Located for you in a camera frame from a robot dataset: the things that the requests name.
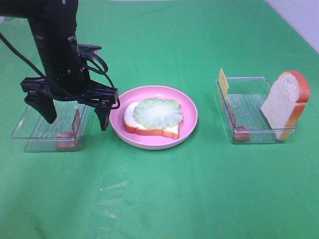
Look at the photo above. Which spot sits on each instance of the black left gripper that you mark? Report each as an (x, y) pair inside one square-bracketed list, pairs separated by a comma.
[(81, 89)]

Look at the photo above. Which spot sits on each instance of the bacon strip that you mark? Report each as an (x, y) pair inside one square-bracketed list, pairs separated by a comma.
[(239, 135), (67, 139)]

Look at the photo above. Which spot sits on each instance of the toast bread slice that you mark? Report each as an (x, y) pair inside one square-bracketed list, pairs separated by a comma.
[(131, 126), (286, 102)]

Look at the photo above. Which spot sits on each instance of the green lettuce leaf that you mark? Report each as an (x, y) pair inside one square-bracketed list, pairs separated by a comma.
[(156, 113)]

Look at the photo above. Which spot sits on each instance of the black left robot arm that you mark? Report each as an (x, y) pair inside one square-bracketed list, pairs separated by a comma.
[(67, 64)]

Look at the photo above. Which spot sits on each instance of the left clear plastic container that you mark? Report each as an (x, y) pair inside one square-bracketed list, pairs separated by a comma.
[(34, 134)]

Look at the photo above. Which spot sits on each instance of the clear plastic container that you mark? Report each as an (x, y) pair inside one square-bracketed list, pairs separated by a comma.
[(34, 134), (246, 96)]

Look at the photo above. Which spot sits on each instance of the pink round plate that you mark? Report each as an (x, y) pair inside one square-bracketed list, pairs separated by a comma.
[(189, 109)]

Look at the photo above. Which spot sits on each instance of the clear plastic film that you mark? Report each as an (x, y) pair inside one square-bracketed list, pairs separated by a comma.
[(107, 205)]

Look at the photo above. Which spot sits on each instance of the yellow cheese slice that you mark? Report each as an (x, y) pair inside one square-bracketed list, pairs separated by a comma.
[(223, 83)]

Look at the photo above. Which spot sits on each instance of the right clear plastic container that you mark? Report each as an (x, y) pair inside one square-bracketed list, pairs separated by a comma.
[(246, 96)]

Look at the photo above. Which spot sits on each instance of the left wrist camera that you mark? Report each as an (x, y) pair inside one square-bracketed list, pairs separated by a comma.
[(88, 50)]

